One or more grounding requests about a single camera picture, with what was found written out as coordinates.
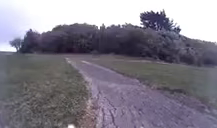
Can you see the small lone tree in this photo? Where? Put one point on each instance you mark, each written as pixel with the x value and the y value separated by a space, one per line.
pixel 16 43

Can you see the grass field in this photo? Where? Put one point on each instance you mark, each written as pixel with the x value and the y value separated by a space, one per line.
pixel 36 86
pixel 169 75

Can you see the dark wood of trees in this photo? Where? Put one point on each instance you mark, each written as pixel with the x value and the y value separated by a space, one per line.
pixel 112 40

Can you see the grey cracked asphalt path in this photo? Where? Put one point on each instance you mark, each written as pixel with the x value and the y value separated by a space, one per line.
pixel 129 100

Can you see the robot's own part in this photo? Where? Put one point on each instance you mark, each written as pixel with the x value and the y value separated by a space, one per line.
pixel 71 126

